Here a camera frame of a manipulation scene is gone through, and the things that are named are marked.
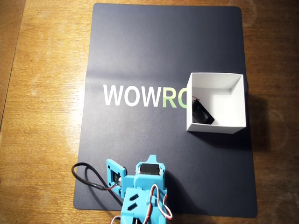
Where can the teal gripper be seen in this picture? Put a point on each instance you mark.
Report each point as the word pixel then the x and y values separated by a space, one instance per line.
pixel 149 169

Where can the white open box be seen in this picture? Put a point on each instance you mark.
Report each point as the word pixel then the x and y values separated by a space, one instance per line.
pixel 229 105

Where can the black mat with WOWRO print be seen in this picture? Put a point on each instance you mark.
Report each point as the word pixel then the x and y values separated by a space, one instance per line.
pixel 163 46

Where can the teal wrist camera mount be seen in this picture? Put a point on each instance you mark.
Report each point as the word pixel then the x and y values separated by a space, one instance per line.
pixel 108 175

